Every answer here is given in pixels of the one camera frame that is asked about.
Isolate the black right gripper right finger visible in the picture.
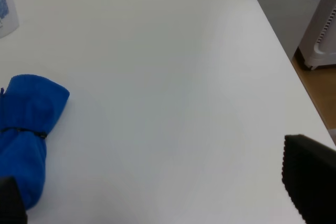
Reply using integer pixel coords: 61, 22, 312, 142
281, 134, 335, 223

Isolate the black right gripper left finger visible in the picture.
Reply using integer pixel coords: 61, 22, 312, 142
0, 176, 27, 224

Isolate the white shampoo bottle blue cap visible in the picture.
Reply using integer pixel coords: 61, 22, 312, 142
0, 0, 19, 38

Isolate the blue rolled cloth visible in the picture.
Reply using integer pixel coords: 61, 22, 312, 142
1, 74, 70, 210

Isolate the white appliance on floor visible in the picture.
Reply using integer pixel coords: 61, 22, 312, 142
299, 0, 335, 70

